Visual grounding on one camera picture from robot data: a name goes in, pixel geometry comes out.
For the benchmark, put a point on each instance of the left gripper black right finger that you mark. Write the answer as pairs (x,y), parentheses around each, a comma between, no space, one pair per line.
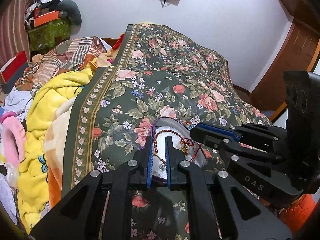
(219,207)

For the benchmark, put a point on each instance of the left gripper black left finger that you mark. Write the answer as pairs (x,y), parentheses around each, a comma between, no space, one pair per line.
(100,205)

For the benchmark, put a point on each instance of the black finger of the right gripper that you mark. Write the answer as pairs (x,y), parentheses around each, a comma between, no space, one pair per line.
(258,137)
(226,140)

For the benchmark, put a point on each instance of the heart-shaped purple jewelry box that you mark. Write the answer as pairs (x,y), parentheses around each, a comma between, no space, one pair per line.
(181,140)

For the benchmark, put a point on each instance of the yellow fleece blanket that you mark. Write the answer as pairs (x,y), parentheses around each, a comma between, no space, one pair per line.
(40,171)

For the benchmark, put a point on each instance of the floral dark green bedspread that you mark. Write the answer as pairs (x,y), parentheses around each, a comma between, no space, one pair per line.
(157,73)

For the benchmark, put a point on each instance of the red and grey box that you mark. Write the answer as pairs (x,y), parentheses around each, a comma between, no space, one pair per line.
(12,71)

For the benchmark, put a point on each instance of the striped patchwork quilt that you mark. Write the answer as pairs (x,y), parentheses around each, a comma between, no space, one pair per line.
(70,55)

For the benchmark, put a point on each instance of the green patterned storage box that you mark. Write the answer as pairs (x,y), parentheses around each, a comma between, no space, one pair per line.
(48,35)

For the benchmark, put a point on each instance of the striped red curtain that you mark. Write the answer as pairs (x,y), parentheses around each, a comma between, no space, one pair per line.
(14,37)

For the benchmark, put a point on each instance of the orange shoe box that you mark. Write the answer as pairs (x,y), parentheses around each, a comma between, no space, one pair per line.
(45,18)

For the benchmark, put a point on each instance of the grey green jacket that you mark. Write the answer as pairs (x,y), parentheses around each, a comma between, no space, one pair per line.
(69,10)

